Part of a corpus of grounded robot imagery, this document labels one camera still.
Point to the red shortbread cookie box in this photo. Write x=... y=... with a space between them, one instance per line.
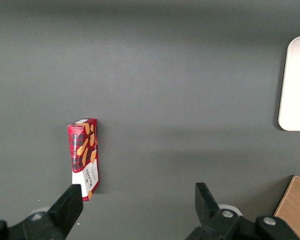
x=83 y=150

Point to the white rectangular tray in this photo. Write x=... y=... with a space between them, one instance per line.
x=297 y=85

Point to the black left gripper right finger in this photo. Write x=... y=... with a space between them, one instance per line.
x=207 y=212

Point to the wooden two-drawer cabinet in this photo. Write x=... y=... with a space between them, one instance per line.
x=296 y=205

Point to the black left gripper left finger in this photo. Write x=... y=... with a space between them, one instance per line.
x=65 y=207

